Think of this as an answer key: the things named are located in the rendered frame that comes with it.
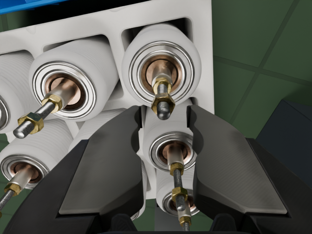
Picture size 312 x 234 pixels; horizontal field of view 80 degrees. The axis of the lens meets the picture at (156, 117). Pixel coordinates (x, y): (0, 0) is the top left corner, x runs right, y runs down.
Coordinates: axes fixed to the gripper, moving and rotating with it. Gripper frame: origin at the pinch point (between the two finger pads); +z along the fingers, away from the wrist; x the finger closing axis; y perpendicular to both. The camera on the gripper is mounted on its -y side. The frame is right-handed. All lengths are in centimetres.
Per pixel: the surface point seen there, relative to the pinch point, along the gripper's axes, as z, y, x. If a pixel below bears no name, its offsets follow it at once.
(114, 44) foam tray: 16.9, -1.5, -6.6
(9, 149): 10.1, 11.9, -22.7
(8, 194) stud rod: 5.3, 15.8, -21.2
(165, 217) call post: 15.8, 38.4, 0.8
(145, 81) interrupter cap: 9.6, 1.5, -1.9
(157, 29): 10.6, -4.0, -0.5
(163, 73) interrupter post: 7.0, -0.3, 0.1
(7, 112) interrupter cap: 9.4, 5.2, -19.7
